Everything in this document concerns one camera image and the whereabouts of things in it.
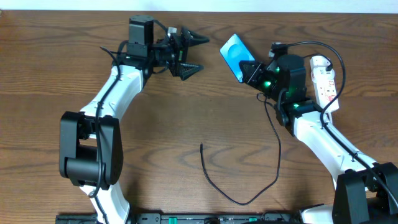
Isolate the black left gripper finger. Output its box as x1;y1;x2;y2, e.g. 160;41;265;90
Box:
182;27;210;47
175;63;204;81

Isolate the blue smartphone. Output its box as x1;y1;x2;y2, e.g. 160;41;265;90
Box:
220;34;255;83

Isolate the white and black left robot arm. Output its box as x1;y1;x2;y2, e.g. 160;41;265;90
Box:
59;27;209;223

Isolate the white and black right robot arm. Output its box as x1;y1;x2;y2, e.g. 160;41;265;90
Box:
239;54;397;223

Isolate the white power strip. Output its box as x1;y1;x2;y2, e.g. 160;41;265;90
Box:
310;55;337;108

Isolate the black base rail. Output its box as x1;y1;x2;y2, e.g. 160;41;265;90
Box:
55;212;303;224

